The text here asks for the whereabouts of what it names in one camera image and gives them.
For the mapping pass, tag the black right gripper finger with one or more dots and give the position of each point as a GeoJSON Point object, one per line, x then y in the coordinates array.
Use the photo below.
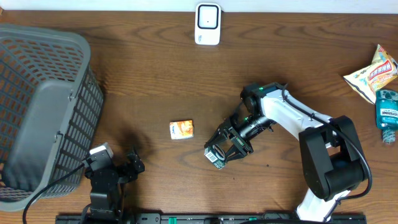
{"type": "Point", "coordinates": [236, 151]}
{"type": "Point", "coordinates": [220, 135]}

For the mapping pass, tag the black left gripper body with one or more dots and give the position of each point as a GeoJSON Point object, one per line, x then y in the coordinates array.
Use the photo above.
{"type": "Point", "coordinates": [125, 173]}

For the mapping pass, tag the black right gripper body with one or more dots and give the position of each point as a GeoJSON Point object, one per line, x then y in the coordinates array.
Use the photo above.
{"type": "Point", "coordinates": [235, 130]}

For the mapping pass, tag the green round-label box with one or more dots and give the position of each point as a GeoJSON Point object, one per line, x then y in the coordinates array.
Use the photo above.
{"type": "Point", "coordinates": [216, 156]}

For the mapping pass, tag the small orange packet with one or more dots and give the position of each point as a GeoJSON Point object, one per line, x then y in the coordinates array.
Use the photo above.
{"type": "Point", "coordinates": [181, 129]}

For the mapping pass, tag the teal mouthwash bottle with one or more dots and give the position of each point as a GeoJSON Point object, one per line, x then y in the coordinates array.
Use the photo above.
{"type": "Point", "coordinates": [386, 114]}

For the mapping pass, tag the yellow snack bag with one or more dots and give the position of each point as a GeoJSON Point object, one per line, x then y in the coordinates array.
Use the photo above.
{"type": "Point", "coordinates": [368, 80]}

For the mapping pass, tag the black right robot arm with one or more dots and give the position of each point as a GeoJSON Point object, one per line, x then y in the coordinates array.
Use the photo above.
{"type": "Point", "coordinates": [334, 166]}

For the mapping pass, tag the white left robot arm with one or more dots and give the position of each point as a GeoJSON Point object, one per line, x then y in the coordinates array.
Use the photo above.
{"type": "Point", "coordinates": [108, 182]}

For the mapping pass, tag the grey plastic basket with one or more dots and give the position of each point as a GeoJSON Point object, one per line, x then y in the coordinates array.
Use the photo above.
{"type": "Point", "coordinates": [50, 107]}

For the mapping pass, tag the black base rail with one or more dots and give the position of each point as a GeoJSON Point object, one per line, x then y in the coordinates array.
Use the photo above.
{"type": "Point", "coordinates": [148, 218]}

